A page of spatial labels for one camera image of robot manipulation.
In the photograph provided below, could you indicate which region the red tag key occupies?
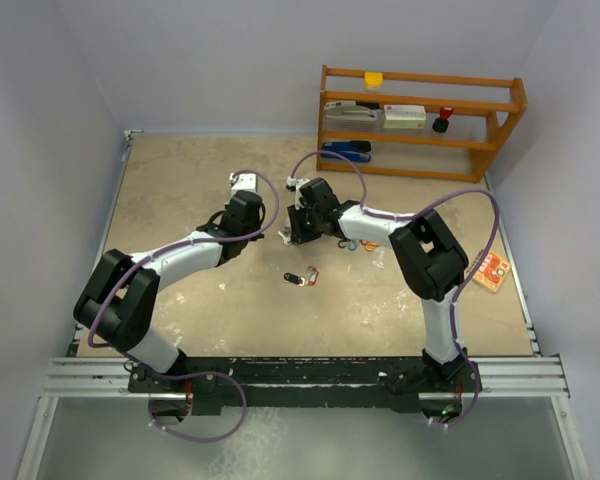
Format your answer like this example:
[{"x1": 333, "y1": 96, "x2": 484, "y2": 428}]
[{"x1": 305, "y1": 266, "x2": 319, "y2": 287}]

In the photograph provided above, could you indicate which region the blue tag key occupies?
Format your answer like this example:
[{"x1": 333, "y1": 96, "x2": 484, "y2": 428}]
[{"x1": 278, "y1": 228, "x2": 292, "y2": 246}]

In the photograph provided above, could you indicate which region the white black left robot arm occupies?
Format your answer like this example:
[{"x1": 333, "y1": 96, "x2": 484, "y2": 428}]
[{"x1": 73, "y1": 190, "x2": 266, "y2": 392}]

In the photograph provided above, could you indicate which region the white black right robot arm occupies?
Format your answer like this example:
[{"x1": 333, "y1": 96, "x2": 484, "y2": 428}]
[{"x1": 286, "y1": 177, "x2": 481, "y2": 391}]

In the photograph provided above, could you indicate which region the orange carabiner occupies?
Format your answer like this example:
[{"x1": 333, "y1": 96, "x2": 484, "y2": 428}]
[{"x1": 365, "y1": 242, "x2": 380, "y2": 252}]

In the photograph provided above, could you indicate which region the blue black stapler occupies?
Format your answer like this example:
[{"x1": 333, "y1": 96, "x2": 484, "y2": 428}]
[{"x1": 321, "y1": 140, "x2": 372, "y2": 163}]

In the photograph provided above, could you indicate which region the black key fob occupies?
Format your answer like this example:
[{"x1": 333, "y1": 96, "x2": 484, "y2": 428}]
[{"x1": 283, "y1": 272, "x2": 306, "y2": 286}]

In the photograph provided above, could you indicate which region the grey stapler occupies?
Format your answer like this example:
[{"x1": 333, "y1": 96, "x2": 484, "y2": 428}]
[{"x1": 322, "y1": 100, "x2": 383, "y2": 133}]

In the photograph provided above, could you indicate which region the white red cardboard box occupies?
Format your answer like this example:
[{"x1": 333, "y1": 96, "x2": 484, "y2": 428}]
[{"x1": 383, "y1": 104, "x2": 427, "y2": 130}]

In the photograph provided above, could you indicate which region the wooden shelf rack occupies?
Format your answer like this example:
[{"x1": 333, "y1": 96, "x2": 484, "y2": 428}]
[{"x1": 316, "y1": 66, "x2": 528, "y2": 183}]

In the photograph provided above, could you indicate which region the yellow lidded jar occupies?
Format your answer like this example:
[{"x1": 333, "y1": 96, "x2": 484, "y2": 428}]
[{"x1": 363, "y1": 71, "x2": 384, "y2": 91}]

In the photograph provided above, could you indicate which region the red black stamp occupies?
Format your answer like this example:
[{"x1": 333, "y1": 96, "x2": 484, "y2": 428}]
[{"x1": 432, "y1": 107, "x2": 454, "y2": 134}]

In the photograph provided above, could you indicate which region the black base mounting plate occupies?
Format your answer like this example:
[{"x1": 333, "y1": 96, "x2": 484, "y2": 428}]
[{"x1": 129, "y1": 354, "x2": 482, "y2": 417}]

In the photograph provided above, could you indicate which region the orange packet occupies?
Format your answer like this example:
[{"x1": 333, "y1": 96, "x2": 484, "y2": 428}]
[{"x1": 472, "y1": 251, "x2": 511, "y2": 293}]

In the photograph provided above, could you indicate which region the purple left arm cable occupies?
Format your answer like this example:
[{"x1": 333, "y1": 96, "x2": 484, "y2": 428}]
[{"x1": 87, "y1": 170, "x2": 281, "y2": 444}]

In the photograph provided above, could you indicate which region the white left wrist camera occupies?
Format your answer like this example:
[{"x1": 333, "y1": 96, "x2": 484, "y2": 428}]
[{"x1": 229, "y1": 172, "x2": 258, "y2": 196}]

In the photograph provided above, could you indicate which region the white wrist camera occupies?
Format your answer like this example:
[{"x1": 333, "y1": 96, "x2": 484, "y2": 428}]
[
  {"x1": 229, "y1": 172, "x2": 258, "y2": 196},
  {"x1": 285, "y1": 176, "x2": 310, "y2": 197}
]

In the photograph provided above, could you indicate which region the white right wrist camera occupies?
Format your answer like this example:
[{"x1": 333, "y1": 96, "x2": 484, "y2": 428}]
[{"x1": 285, "y1": 176, "x2": 310, "y2": 197}]

